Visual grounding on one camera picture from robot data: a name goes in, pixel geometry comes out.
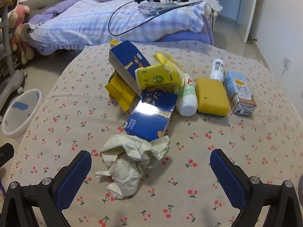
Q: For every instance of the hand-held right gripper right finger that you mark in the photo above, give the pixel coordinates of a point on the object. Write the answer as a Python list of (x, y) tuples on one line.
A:
[(227, 179)]

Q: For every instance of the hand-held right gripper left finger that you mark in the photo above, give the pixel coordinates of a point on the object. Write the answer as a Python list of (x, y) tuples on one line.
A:
[(73, 179)]

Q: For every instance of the white plastic waste bin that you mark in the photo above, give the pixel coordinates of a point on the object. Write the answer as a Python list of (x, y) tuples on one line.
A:
[(21, 113)]

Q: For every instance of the cream paper wrapper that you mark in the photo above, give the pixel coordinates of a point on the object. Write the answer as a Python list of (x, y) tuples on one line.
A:
[(127, 167)]

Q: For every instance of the cherry print tablecloth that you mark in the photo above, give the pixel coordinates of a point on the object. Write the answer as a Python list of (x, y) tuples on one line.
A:
[(201, 151)]

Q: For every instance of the grey stand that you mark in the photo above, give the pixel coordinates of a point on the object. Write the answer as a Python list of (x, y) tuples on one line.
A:
[(9, 71)]

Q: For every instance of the yellow sponge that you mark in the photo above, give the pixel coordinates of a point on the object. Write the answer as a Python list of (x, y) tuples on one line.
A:
[(211, 97)]

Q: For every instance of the light blue milk carton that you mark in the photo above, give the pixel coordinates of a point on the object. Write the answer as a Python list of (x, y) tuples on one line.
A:
[(240, 92)]

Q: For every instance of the white yogurt drink bottle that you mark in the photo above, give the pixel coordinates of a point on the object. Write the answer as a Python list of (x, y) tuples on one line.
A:
[(187, 99), (217, 69)]

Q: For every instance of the yellow snack wrapper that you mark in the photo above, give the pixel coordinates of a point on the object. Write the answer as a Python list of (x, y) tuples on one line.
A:
[(120, 92)]

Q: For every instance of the closed blue cardboard box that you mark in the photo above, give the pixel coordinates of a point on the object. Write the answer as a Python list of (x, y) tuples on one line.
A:
[(151, 113)]

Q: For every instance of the beige plush toy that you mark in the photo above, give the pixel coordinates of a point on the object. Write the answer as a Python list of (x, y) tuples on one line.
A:
[(27, 53)]

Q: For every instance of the open blue cardboard box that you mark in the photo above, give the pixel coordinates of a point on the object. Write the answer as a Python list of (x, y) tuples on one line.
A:
[(127, 56)]

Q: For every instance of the pink plush toy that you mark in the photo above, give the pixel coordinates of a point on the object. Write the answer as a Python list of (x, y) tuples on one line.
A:
[(20, 19)]

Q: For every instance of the purple bed sheet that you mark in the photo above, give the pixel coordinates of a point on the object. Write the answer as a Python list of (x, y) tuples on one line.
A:
[(189, 37)]

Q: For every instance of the purple plaid blanket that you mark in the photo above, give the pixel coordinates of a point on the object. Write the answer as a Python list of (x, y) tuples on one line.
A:
[(90, 23)]

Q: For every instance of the white door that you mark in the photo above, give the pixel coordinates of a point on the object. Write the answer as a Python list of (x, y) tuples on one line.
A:
[(249, 16)]

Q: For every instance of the patterned grey cloth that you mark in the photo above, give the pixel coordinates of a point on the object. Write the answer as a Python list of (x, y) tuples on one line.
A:
[(152, 8)]

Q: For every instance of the white wall socket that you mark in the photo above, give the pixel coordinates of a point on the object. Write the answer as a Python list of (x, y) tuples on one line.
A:
[(287, 62)]

